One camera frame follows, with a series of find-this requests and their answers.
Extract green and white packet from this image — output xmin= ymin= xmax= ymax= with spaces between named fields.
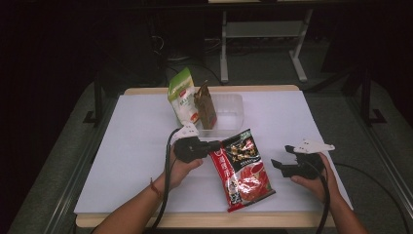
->
xmin=167 ymin=66 xmax=201 ymax=127

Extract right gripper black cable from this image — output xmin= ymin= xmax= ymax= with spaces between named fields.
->
xmin=303 ymin=160 xmax=331 ymax=234

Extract thin black cable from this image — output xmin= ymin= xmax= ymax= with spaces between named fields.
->
xmin=333 ymin=162 xmax=411 ymax=234

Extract person's right hand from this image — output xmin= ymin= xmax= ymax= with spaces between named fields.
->
xmin=289 ymin=152 xmax=343 ymax=203

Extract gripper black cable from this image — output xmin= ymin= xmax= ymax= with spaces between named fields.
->
xmin=149 ymin=127 xmax=182 ymax=234
xmin=303 ymin=160 xmax=331 ymax=234

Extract white table sheet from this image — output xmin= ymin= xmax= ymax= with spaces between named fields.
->
xmin=73 ymin=90 xmax=354 ymax=215

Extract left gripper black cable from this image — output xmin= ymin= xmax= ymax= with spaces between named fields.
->
xmin=149 ymin=127 xmax=182 ymax=234

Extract black floor cables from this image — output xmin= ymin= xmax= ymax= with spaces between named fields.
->
xmin=150 ymin=32 xmax=226 ymax=88

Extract clear plastic container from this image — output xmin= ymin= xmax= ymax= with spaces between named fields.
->
xmin=176 ymin=93 xmax=244 ymax=138

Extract red string bracelet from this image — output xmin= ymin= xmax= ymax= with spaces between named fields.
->
xmin=149 ymin=177 xmax=164 ymax=201

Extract aluminium rail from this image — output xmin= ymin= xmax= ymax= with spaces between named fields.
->
xmin=43 ymin=97 xmax=115 ymax=234
xmin=343 ymin=94 xmax=413 ymax=214

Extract black metal stand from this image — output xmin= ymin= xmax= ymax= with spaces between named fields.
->
xmin=82 ymin=71 xmax=105 ymax=127
xmin=357 ymin=66 xmax=388 ymax=127

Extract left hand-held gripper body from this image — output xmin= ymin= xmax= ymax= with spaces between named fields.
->
xmin=172 ymin=122 xmax=212 ymax=164

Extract person's left hand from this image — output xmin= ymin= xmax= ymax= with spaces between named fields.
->
xmin=159 ymin=150 xmax=205 ymax=192

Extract red and black packet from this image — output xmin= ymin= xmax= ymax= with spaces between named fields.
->
xmin=208 ymin=128 xmax=277 ymax=214

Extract white metal table frame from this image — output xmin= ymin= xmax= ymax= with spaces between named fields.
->
xmin=219 ymin=9 xmax=315 ymax=84

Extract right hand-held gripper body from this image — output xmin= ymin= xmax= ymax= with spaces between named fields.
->
xmin=282 ymin=138 xmax=336 ymax=180

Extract brown packet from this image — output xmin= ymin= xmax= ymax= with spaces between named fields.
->
xmin=193 ymin=80 xmax=218 ymax=131

